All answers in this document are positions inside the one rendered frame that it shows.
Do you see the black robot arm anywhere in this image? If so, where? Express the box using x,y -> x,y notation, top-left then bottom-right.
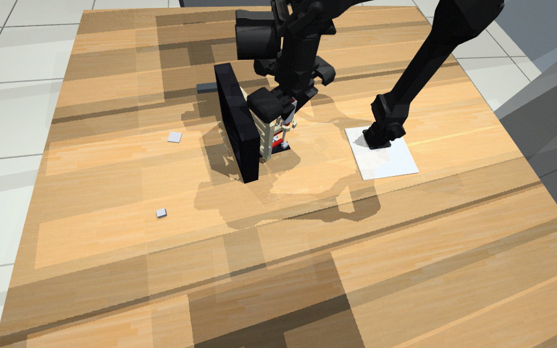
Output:
235,0 -> 504,150

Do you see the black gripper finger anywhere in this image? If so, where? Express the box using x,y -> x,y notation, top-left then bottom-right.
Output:
281,103 -> 295,120
293,87 -> 318,113

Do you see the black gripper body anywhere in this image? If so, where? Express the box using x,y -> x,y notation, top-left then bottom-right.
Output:
247,53 -> 336,124

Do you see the pale grey flat square tile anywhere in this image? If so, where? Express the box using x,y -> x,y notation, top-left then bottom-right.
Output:
167,131 -> 182,143

